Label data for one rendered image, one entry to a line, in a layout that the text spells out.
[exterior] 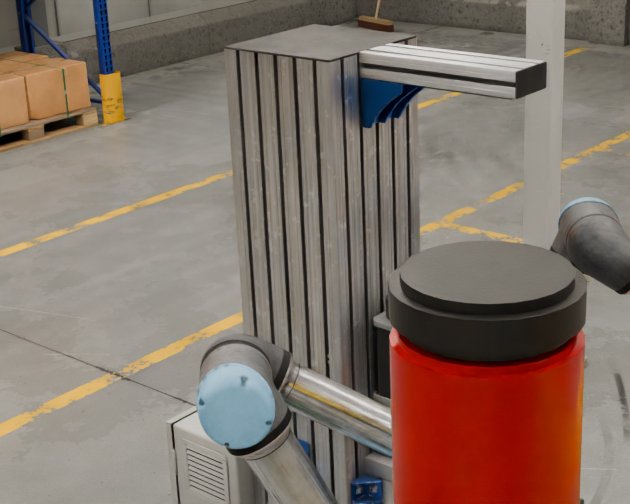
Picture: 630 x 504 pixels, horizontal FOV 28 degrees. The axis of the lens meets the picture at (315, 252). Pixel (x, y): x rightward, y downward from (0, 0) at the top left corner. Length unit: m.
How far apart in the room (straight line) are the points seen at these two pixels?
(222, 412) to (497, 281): 1.60
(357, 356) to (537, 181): 3.07
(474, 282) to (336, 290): 1.93
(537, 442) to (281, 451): 1.65
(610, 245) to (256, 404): 0.86
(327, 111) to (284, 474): 0.61
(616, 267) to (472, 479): 2.13
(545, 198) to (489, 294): 5.01
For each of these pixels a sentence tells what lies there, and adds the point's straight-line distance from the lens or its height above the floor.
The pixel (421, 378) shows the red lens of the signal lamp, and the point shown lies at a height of 2.32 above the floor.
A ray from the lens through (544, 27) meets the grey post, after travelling 5.15.
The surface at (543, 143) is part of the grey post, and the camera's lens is 5.25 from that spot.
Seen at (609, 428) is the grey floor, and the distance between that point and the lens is 5.20.
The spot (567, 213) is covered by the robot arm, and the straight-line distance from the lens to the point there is 2.59.
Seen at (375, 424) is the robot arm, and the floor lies 1.46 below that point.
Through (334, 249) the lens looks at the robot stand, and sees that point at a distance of 2.21.
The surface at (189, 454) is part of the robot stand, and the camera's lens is 2.64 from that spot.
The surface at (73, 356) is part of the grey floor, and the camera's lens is 6.02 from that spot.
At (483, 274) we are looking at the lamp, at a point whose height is 2.34.
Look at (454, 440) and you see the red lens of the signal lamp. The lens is 0.31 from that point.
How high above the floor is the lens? 2.46
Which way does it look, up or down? 20 degrees down
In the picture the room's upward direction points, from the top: 3 degrees counter-clockwise
